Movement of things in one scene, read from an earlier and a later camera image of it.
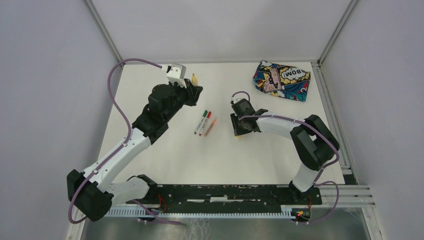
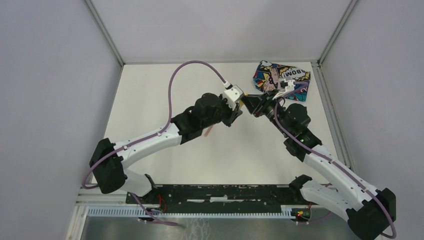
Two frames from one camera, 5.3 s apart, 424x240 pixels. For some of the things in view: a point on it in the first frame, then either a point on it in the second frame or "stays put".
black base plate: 231,197 stays put
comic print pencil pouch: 286,81 stays put
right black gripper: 237,130 -> 257,104
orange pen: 210,128 stays put
